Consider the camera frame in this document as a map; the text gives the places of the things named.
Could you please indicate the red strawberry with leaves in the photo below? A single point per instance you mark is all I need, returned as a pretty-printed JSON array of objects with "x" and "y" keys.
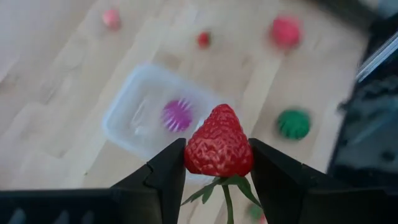
[{"x": 256, "y": 213}]

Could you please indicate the red oval fruit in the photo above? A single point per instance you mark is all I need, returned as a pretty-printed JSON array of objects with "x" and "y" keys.
[{"x": 285, "y": 32}]

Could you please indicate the small pale pink fruit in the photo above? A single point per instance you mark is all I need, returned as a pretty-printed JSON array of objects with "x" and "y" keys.
[{"x": 111, "y": 19}]

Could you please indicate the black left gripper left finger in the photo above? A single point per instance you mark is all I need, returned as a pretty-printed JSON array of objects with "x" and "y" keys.
[{"x": 161, "y": 186}]

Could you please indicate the purple spiky ball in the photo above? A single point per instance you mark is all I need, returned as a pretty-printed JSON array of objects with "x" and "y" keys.
[{"x": 177, "y": 115}]

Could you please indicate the clear plastic tupperware container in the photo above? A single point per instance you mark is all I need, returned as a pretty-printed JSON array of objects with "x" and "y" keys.
[{"x": 133, "y": 124}]

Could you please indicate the small red fruit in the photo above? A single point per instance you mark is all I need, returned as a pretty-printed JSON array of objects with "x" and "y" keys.
[{"x": 203, "y": 40}]

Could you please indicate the aluminium bar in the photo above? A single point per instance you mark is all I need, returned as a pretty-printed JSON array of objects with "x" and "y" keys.
[{"x": 377, "y": 59}]

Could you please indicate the green watermelon ball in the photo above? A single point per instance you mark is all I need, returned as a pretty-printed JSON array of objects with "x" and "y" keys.
[{"x": 293, "y": 124}]

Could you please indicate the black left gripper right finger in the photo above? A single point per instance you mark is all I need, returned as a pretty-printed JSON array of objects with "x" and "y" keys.
[{"x": 286, "y": 189}]

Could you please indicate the red strawberry long green stem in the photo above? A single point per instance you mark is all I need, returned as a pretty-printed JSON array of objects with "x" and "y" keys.
[{"x": 219, "y": 146}]

